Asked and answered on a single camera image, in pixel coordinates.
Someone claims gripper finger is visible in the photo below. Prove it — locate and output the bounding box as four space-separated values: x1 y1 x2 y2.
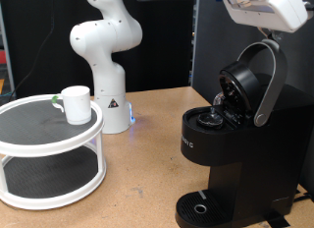
258 26 273 39
269 29 285 43

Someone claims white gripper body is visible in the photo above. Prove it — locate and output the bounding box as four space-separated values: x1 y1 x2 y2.
222 0 311 34

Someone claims Keurig lid with silver handle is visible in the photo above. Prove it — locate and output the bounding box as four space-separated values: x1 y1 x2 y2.
217 37 288 128

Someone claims black reusable coffee pod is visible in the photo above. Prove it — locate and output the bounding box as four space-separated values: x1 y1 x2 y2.
195 112 226 131

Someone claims black Keurig coffee machine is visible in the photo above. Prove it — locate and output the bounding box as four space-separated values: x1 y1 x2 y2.
175 37 314 228

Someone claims black Keurig drip tray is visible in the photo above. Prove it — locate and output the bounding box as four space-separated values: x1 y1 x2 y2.
175 189 231 228

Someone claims white mug with green tape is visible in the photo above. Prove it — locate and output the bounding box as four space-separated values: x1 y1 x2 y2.
51 85 93 126

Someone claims white two-tier turntable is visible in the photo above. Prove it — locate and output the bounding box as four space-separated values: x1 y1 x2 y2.
0 93 108 211

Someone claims aluminium frame post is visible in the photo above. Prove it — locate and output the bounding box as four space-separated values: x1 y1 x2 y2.
188 0 200 87

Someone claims grey slanted frame post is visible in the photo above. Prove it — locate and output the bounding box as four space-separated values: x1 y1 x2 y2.
0 3 17 97

